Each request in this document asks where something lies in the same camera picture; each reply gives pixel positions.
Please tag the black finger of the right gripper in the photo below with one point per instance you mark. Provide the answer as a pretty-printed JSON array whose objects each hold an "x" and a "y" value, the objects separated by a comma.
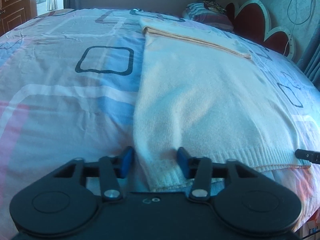
[{"x": 311, "y": 156}]

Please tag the striped purple pillow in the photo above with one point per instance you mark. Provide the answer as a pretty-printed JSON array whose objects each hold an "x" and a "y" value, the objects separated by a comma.
[{"x": 198, "y": 13}]

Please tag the grey curtain at right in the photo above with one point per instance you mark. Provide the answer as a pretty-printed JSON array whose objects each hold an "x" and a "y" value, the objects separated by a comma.
[{"x": 309, "y": 61}]

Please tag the pastel patterned bed quilt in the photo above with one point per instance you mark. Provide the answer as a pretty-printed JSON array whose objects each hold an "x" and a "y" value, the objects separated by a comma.
[{"x": 69, "y": 87}]

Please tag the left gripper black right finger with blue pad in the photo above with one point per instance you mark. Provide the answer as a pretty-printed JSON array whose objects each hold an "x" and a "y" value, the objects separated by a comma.
[{"x": 203, "y": 170}]

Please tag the red heart-shaped headboard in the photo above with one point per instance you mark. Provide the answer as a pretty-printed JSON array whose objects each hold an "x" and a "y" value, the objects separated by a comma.
[{"x": 252, "y": 21}]

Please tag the brown wooden door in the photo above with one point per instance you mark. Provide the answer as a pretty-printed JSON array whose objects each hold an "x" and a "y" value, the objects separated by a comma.
[{"x": 15, "y": 13}]

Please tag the gold patterned item on pillow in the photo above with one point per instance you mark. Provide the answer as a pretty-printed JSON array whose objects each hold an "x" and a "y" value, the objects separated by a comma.
[{"x": 214, "y": 7}]

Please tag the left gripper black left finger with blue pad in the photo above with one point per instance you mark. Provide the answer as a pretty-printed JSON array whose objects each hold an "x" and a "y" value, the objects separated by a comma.
[{"x": 107, "y": 169}]

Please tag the cream knitted sweater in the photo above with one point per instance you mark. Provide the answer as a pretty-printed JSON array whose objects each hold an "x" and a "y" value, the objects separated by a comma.
[{"x": 202, "y": 91}]

